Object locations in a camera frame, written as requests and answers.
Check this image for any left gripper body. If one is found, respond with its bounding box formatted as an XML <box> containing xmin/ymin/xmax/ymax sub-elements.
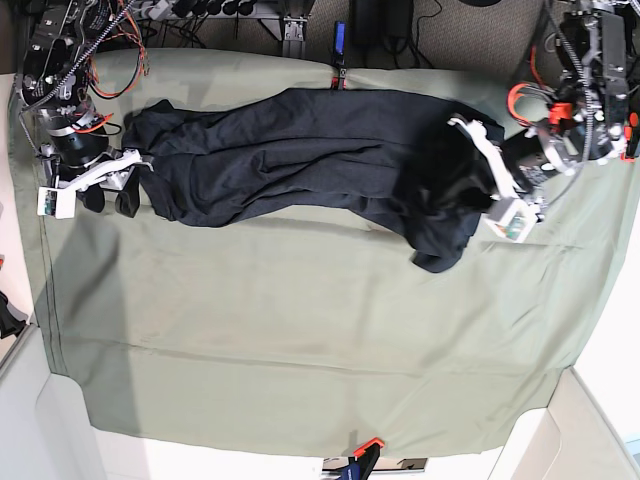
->
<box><xmin>500</xmin><ymin>132</ymin><xmax>585</xmax><ymax>205</ymax></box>

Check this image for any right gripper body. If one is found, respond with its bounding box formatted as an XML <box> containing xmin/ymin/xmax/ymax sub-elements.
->
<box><xmin>39</xmin><ymin>127</ymin><xmax>143</xmax><ymax>193</ymax></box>

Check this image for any dark navy T-shirt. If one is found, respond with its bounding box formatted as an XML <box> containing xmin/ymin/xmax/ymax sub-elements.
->
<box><xmin>122</xmin><ymin>89</ymin><xmax>504</xmax><ymax>273</ymax></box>

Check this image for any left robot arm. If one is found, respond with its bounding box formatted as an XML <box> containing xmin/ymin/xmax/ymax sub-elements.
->
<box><xmin>501</xmin><ymin>1</ymin><xmax>639</xmax><ymax>208</ymax></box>

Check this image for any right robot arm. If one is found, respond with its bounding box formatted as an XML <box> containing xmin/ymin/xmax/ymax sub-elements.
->
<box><xmin>17</xmin><ymin>1</ymin><xmax>150</xmax><ymax>219</ymax></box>

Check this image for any right rear orange clamp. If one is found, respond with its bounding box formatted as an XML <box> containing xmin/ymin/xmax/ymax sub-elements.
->
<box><xmin>620</xmin><ymin>112</ymin><xmax>640</xmax><ymax>163</ymax></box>

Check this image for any sage green table cloth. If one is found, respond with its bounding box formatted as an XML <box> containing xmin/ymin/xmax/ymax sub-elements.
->
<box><xmin>1</xmin><ymin>75</ymin><xmax>639</xmax><ymax>457</ymax></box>

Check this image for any black power adapter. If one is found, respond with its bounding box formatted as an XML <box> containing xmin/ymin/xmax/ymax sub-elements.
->
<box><xmin>349</xmin><ymin>0</ymin><xmax>414</xmax><ymax>47</ymax></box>

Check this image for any middle rear orange clamp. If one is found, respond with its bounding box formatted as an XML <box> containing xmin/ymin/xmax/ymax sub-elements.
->
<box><xmin>331</xmin><ymin>21</ymin><xmax>347</xmax><ymax>90</ymax></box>

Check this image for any front orange black clamp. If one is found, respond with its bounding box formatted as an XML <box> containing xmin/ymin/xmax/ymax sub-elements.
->
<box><xmin>338</xmin><ymin>437</ymin><xmax>385</xmax><ymax>480</ymax></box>

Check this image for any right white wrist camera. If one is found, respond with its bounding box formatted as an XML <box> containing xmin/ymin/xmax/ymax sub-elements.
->
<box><xmin>37</xmin><ymin>149</ymin><xmax>144</xmax><ymax>219</ymax></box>

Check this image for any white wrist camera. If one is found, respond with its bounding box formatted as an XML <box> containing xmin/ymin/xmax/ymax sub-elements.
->
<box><xmin>37</xmin><ymin>149</ymin><xmax>144</xmax><ymax>219</ymax></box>
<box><xmin>447</xmin><ymin>115</ymin><xmax>541</xmax><ymax>243</ymax></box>

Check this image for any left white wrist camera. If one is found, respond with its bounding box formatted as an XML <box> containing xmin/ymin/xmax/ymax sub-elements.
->
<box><xmin>447</xmin><ymin>115</ymin><xmax>541</xmax><ymax>243</ymax></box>

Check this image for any grey metal stand bracket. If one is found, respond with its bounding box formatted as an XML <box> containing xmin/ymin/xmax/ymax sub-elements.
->
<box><xmin>280</xmin><ymin>0</ymin><xmax>315</xmax><ymax>60</ymax></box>

